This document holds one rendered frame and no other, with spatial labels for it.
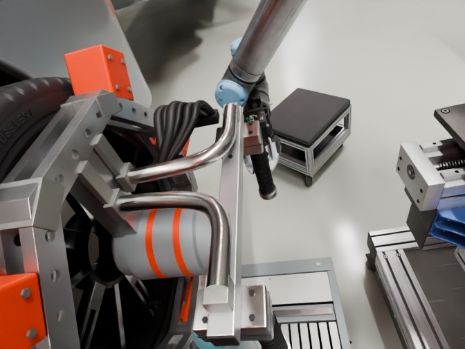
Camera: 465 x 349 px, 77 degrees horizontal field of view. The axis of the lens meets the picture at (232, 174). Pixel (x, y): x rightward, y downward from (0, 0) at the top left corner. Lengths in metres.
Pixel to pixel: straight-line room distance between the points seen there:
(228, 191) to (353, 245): 1.12
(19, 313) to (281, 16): 0.56
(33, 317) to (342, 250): 1.29
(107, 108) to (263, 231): 1.19
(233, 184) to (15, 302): 0.28
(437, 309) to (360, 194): 0.69
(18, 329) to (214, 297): 0.19
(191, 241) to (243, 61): 0.38
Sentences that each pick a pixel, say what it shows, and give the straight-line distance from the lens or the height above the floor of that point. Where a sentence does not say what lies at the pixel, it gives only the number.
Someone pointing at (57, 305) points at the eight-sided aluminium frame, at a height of 1.02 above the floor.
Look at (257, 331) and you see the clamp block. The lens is 0.38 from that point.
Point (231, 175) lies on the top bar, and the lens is 0.46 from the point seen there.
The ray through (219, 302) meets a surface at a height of 1.00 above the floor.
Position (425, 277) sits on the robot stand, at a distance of 1.24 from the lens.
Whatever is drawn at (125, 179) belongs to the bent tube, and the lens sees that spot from 0.49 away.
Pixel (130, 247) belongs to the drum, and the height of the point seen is 0.90.
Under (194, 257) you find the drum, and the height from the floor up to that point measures 0.88.
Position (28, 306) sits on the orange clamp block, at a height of 1.06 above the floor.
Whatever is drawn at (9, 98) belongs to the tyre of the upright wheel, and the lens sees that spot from 0.51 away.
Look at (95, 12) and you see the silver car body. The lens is 1.11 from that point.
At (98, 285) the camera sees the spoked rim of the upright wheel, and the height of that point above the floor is 0.85.
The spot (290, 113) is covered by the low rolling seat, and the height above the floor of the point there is 0.34.
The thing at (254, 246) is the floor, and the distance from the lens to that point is 1.53.
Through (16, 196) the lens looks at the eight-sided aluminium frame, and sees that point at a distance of 0.39.
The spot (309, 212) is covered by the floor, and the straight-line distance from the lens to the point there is 1.60.
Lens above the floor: 1.30
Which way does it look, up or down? 44 degrees down
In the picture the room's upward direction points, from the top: 20 degrees counter-clockwise
